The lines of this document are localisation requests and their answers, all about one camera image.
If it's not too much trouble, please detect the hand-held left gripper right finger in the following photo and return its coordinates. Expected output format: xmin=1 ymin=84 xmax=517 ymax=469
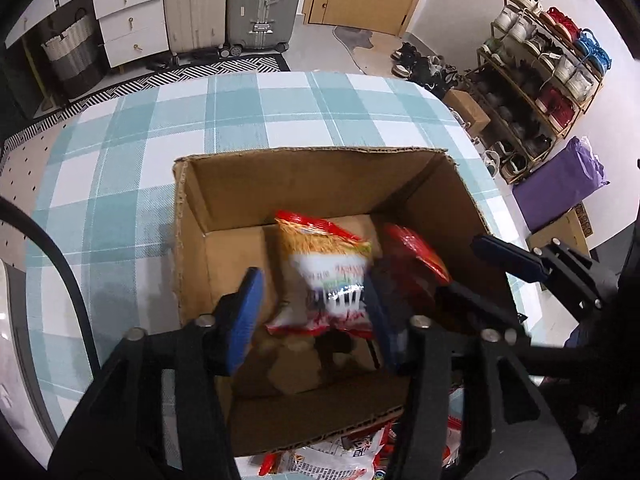
xmin=365 ymin=265 xmax=578 ymax=480

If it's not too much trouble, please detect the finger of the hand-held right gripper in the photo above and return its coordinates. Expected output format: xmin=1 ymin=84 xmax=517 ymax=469
xmin=435 ymin=280 xmax=531 ymax=346
xmin=470 ymin=234 xmax=618 ymax=323

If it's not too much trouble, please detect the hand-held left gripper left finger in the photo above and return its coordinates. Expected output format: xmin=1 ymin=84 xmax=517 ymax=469
xmin=47 ymin=266 xmax=266 ymax=480

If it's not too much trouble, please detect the plain red snack packet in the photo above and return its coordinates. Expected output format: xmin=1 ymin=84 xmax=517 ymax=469
xmin=380 ymin=222 xmax=453 ymax=321

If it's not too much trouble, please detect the orange white snack packet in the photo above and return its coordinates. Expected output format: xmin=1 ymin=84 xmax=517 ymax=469
xmin=265 ymin=210 xmax=376 ymax=338

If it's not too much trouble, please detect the brown cardboard box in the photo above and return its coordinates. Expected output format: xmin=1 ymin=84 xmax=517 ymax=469
xmin=172 ymin=146 xmax=526 ymax=458

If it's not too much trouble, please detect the printed cardboard box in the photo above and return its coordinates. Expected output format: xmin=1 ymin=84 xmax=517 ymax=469
xmin=525 ymin=204 xmax=596 ymax=261

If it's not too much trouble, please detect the purple bag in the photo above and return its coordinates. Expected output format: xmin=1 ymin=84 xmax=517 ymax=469
xmin=512 ymin=135 xmax=611 ymax=233

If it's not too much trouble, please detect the wooden shoe rack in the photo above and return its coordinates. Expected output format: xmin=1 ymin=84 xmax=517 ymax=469
xmin=475 ymin=0 xmax=608 ymax=186

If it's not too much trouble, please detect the pile of snack packets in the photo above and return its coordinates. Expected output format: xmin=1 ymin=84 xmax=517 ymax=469
xmin=235 ymin=385 xmax=471 ymax=480

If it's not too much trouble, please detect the small plain cardboard box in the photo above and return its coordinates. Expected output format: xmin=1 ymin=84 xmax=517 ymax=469
xmin=442 ymin=89 xmax=492 ymax=137

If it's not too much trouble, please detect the teal white checked tablecloth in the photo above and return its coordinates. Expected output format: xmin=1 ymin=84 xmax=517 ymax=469
xmin=25 ymin=70 xmax=546 ymax=480

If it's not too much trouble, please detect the pile of dark shoes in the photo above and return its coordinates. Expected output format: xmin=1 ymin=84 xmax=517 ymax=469
xmin=390 ymin=42 xmax=468 ymax=98

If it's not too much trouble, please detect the shoe rack with shoes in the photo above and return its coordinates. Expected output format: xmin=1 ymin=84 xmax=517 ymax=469
xmin=482 ymin=0 xmax=613 ymax=183

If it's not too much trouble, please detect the grey beige floor mat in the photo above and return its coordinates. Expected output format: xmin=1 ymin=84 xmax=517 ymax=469
xmin=332 ymin=25 xmax=408 ymax=78

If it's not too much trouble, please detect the grey suitcase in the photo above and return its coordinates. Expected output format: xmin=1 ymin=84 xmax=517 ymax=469
xmin=225 ymin=0 xmax=308 ymax=56

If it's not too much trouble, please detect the woven laundry basket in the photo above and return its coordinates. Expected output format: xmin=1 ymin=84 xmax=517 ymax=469
xmin=41 ymin=7 xmax=108 ymax=98

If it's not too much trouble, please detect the beige suitcase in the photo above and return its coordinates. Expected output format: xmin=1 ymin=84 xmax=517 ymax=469
xmin=162 ymin=0 xmax=231 ymax=56

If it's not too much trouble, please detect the white drawer cabinet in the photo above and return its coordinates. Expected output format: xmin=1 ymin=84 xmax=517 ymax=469
xmin=5 ymin=0 xmax=171 ymax=68

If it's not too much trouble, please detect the black cable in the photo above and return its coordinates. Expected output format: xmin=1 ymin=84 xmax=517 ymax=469
xmin=0 ymin=195 xmax=103 ymax=376

